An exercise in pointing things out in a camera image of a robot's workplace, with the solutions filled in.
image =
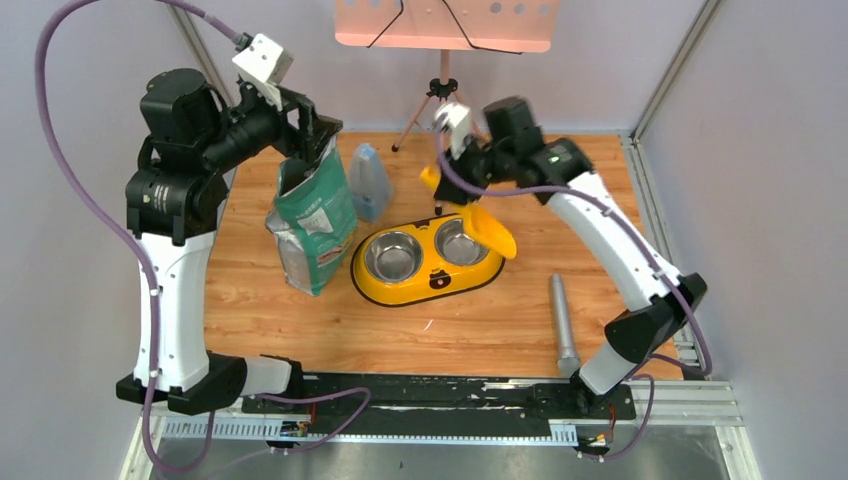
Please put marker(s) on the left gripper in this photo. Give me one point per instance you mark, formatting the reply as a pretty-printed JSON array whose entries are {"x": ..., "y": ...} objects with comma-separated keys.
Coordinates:
[{"x": 299, "y": 117}]

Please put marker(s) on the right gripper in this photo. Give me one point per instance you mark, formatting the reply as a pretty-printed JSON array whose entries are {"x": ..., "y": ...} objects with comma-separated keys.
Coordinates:
[{"x": 449, "y": 191}]

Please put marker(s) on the yellow plastic scoop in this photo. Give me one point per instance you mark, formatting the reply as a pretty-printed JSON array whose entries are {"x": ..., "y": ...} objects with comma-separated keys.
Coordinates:
[{"x": 483, "y": 228}]

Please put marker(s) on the green pet food bag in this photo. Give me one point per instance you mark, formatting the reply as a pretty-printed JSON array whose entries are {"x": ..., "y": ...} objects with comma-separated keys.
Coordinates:
[{"x": 312, "y": 219}]

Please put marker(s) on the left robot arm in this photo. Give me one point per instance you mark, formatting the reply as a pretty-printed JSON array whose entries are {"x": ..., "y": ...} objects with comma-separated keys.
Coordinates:
[{"x": 173, "y": 213}]

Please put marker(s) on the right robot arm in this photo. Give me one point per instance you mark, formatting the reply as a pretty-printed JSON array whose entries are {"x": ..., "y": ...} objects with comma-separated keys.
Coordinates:
[{"x": 659, "y": 300}]

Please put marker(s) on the yellow double pet bowl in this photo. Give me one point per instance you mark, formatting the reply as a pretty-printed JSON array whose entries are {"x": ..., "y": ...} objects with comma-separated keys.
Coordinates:
[{"x": 422, "y": 261}]

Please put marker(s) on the blue wrapped package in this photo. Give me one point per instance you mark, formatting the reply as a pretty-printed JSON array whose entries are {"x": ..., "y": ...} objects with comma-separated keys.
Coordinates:
[{"x": 369, "y": 183}]

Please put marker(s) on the pink music stand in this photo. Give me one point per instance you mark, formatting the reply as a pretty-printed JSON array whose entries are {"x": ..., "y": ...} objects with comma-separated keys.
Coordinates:
[{"x": 503, "y": 27}]

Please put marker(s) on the grey metal tube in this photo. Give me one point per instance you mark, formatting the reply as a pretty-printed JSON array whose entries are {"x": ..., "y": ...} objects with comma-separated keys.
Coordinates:
[{"x": 568, "y": 361}]

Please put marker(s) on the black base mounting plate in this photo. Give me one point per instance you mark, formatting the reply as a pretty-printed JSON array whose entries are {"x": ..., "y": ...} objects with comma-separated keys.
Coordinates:
[{"x": 466, "y": 404}]

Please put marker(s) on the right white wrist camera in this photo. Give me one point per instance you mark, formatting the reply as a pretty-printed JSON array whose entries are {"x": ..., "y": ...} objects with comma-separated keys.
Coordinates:
[{"x": 456, "y": 120}]

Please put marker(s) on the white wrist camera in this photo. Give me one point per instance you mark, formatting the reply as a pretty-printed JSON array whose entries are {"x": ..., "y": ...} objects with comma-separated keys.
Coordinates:
[
  {"x": 264, "y": 64},
  {"x": 456, "y": 120}
]

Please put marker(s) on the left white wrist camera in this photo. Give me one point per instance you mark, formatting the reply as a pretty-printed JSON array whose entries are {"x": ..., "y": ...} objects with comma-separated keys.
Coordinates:
[{"x": 264, "y": 64}]

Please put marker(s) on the slotted cable duct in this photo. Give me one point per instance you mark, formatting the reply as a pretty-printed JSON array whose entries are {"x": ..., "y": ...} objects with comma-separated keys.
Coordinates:
[{"x": 278, "y": 430}]

